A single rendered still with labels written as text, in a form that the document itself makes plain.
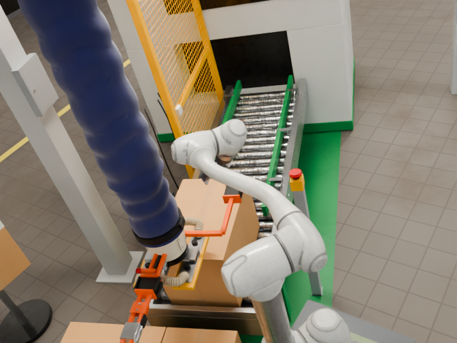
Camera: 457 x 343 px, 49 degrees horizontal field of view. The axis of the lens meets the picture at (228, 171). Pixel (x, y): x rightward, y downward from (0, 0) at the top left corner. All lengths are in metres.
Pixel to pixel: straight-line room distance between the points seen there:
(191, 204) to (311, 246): 1.39
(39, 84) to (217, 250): 1.39
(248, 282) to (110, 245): 2.33
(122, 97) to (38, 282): 2.75
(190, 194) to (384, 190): 1.75
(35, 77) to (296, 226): 1.94
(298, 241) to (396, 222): 2.34
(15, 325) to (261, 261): 2.84
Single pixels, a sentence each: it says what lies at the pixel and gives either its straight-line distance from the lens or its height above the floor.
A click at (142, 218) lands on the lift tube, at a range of 2.06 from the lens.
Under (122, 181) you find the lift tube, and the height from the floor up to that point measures 1.65.
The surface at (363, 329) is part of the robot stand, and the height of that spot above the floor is 0.75.
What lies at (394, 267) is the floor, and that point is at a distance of 3.53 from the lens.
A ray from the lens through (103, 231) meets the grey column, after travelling 3.63.
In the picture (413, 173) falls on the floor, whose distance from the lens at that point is 4.18.
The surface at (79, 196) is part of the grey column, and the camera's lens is 3.42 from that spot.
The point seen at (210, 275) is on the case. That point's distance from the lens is 2.57.
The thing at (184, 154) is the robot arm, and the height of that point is 1.72.
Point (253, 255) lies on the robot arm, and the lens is 1.48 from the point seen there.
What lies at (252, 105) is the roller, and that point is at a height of 0.55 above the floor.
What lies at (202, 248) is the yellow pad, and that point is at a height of 1.08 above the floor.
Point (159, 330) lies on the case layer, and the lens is 2.83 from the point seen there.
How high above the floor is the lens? 2.75
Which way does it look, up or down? 38 degrees down
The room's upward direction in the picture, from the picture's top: 16 degrees counter-clockwise
